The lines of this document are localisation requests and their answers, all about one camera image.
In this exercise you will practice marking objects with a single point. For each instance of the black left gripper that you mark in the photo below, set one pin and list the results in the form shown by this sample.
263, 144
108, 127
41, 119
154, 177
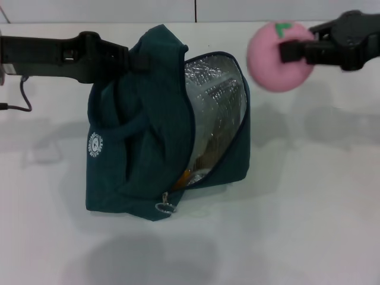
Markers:
44, 56

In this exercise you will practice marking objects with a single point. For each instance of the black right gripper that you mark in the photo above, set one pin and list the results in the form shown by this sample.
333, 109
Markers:
359, 41

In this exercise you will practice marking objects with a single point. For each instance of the yellow banana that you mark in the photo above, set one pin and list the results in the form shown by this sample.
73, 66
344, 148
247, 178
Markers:
181, 181

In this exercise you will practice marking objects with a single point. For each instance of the dark teal insulated lunch bag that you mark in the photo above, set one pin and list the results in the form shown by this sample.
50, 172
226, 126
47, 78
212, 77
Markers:
142, 139

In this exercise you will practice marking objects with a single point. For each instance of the pink toy peach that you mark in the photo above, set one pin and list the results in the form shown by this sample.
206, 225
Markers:
267, 59

